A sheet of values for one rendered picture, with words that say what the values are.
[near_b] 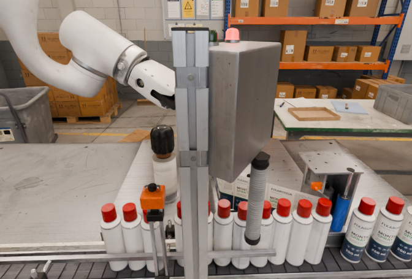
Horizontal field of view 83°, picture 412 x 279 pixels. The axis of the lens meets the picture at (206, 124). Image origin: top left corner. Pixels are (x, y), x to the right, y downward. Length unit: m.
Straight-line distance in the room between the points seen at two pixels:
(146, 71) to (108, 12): 4.90
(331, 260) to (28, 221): 1.04
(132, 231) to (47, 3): 5.51
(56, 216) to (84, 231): 0.16
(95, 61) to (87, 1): 5.02
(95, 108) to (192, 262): 3.77
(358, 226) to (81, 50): 0.78
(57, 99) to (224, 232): 3.92
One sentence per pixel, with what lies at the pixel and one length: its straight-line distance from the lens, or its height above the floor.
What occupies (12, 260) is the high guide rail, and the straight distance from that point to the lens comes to 0.83.
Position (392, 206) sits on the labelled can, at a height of 1.07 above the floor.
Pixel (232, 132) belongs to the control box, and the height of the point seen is 1.37.
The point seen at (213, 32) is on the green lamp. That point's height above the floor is 1.49.
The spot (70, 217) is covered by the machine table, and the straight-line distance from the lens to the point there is 1.08.
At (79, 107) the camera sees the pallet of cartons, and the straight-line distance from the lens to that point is 4.24.
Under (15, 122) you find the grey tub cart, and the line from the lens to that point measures 2.92.
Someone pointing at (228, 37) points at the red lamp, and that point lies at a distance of 0.42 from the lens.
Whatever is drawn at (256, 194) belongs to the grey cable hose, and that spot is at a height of 1.21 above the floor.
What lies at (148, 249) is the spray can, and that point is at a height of 0.97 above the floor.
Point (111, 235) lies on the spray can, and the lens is 0.69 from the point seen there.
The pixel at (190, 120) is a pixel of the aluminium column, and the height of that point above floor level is 1.38.
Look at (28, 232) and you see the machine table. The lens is 1.10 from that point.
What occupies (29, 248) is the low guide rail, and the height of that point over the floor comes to 0.91.
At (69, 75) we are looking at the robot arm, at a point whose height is 1.41.
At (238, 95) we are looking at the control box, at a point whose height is 1.42.
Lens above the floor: 1.50
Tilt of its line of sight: 23 degrees down
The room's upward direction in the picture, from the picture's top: straight up
